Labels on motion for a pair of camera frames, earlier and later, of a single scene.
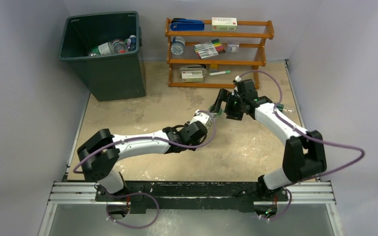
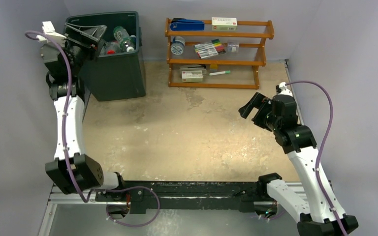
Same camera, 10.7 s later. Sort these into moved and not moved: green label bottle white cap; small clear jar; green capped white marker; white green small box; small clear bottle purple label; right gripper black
Moved: green label bottle white cap; right gripper black
Not moved: green capped white marker; white green small box; small clear bottle purple label; small clear jar
